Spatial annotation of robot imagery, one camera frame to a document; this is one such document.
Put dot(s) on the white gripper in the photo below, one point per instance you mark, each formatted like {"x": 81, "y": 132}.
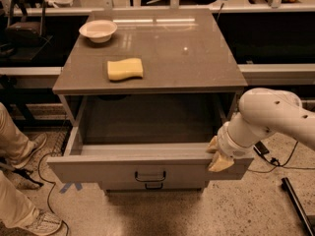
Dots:
{"x": 227, "y": 146}

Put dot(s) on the grey top drawer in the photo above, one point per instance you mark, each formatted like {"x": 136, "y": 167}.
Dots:
{"x": 144, "y": 138}

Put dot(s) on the grey drawer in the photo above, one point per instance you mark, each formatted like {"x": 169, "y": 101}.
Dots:
{"x": 152, "y": 186}
{"x": 144, "y": 138}

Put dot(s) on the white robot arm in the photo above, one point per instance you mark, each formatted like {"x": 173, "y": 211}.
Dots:
{"x": 261, "y": 113}

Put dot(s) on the grey drawer cabinet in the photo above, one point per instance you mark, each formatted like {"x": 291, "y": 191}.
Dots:
{"x": 182, "y": 52}

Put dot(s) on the grey bottom drawer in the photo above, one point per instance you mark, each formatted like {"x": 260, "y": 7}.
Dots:
{"x": 152, "y": 186}

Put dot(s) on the black power adapter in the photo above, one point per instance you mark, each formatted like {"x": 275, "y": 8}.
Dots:
{"x": 261, "y": 149}

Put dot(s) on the black metal bar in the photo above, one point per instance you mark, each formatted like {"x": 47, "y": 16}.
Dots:
{"x": 308, "y": 221}

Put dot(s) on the yellow sponge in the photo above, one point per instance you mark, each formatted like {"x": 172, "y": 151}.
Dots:
{"x": 125, "y": 69}

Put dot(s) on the blue tape cross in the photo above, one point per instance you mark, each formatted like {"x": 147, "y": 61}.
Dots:
{"x": 66, "y": 187}

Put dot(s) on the white bowl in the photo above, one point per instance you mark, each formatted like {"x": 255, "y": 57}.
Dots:
{"x": 98, "y": 31}

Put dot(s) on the grey sneaker upper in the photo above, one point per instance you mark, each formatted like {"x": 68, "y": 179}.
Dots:
{"x": 37, "y": 144}

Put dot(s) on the white sneaker lower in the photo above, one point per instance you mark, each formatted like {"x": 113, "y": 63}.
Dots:
{"x": 45, "y": 224}

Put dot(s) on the person leg upper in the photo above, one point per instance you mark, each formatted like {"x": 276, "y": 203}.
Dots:
{"x": 17, "y": 146}

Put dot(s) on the person leg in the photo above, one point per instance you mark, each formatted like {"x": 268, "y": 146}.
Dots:
{"x": 16, "y": 209}
{"x": 17, "y": 146}

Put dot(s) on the person leg lower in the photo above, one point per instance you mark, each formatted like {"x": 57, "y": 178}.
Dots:
{"x": 16, "y": 209}

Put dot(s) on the black chair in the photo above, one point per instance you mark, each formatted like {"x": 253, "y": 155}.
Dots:
{"x": 25, "y": 37}

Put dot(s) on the wire basket with items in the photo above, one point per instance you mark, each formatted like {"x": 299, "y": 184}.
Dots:
{"x": 60, "y": 143}

